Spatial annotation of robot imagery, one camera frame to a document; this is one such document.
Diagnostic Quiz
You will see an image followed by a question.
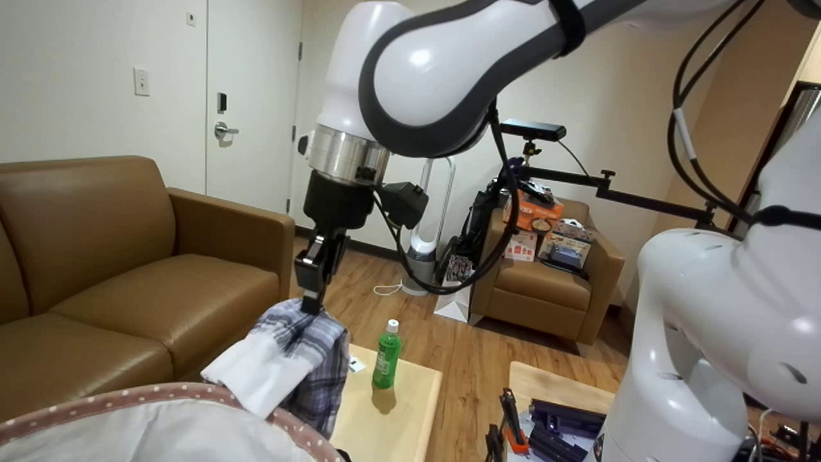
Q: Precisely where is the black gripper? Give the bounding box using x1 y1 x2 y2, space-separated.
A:
293 168 379 319

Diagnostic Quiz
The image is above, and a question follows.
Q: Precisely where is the blue grey checkered shirt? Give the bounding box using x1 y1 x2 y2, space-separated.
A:
198 295 353 442

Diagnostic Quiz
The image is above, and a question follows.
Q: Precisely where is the pink patterned laundry bag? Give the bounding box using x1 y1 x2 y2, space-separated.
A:
0 379 347 462

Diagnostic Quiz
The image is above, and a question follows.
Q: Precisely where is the white tower fan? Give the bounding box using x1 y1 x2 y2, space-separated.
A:
403 157 462 301

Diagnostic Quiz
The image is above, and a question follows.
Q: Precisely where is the green plastic bottle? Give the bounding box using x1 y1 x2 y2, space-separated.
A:
368 315 406 396

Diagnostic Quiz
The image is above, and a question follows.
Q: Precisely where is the white door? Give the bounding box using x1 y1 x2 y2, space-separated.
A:
203 0 306 216

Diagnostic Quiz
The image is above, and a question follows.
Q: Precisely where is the white printed package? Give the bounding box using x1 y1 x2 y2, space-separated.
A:
499 228 539 265

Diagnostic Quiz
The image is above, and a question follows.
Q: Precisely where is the brown leather sofa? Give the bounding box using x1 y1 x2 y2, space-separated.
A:
0 153 297 424

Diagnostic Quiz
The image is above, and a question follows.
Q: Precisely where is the orange box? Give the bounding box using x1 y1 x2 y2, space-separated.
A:
508 196 567 234

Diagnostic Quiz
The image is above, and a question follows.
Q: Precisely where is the brown leather armchair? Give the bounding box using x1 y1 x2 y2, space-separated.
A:
466 197 628 346

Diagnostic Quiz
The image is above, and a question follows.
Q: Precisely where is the small printed box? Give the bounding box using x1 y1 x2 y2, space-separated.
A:
535 228 594 274

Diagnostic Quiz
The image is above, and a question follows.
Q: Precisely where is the black and orange clamp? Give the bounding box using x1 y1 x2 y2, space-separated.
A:
495 386 530 458

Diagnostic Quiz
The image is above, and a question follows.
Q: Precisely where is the black tool pile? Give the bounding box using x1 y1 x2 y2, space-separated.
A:
522 397 607 462

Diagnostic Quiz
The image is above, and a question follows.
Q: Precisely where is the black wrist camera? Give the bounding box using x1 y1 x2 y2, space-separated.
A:
377 179 431 232

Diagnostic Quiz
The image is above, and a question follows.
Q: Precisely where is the black bar-shaped camera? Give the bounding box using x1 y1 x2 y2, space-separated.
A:
495 119 570 144

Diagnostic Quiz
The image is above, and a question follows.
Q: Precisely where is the white wall light switch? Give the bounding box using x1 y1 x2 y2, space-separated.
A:
130 64 153 99

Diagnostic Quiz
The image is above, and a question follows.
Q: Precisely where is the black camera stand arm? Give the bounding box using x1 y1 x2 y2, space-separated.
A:
503 138 721 232

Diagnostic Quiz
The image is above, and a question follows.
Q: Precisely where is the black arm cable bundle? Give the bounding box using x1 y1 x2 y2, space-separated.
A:
665 0 767 227

